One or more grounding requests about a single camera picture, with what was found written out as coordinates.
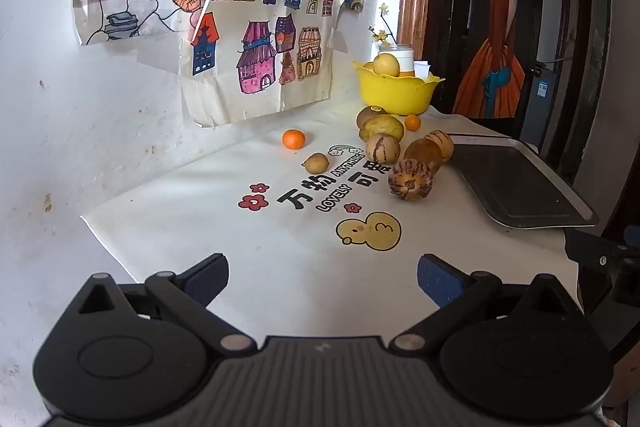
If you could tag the small brown kiwi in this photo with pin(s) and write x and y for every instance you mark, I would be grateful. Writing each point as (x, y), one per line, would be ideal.
(315, 163)

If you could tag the yellow-green mango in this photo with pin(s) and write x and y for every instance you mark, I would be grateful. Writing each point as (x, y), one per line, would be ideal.
(382, 128)

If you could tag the metal tray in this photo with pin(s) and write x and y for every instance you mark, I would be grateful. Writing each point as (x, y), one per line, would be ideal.
(520, 187)

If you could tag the large kiwi with sticker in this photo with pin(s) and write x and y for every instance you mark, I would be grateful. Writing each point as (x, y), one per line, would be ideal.
(365, 116)

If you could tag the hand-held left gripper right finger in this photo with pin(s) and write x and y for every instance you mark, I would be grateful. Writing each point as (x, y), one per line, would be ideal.
(435, 279)

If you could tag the yellow plastic bowl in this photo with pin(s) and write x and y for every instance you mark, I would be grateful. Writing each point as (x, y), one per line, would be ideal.
(395, 94)

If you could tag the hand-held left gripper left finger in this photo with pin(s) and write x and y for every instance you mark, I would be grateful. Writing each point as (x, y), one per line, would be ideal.
(207, 279)

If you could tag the small orange mandarin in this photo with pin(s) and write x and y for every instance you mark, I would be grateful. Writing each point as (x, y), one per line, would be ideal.
(412, 123)

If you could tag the dark purple-striped pepino melon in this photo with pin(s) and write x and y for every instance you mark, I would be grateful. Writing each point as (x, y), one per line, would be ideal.
(411, 181)

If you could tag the brown-yellow mango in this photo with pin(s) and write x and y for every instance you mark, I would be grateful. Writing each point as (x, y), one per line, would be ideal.
(422, 153)

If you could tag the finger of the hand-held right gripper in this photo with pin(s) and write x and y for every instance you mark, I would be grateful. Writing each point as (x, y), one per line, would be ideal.
(595, 252)

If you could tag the yellow apple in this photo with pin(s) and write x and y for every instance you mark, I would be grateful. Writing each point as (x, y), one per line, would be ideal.
(386, 65)

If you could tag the orange striped pepino melon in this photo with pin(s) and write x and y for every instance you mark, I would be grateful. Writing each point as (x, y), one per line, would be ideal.
(442, 144)

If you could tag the brown glass-panel door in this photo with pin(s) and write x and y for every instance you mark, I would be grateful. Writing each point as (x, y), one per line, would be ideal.
(595, 57)

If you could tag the yellow flower sprig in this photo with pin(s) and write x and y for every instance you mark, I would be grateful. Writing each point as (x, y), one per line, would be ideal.
(382, 36)

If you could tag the printed white table cloth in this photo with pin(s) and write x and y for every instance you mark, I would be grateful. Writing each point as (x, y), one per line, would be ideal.
(300, 247)

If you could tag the white paper card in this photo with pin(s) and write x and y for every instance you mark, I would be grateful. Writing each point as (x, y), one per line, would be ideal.
(422, 69)

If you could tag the white jar with orange band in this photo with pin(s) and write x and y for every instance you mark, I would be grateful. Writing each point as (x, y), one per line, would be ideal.
(406, 59)

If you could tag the large orange mandarin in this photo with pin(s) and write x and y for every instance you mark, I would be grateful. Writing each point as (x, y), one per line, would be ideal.
(294, 140)

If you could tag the girl in orange dress painting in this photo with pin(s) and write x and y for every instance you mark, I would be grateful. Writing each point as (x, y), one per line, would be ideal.
(500, 32)

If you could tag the pale striped pepino melon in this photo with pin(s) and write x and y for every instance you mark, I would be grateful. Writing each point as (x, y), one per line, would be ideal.
(382, 148)

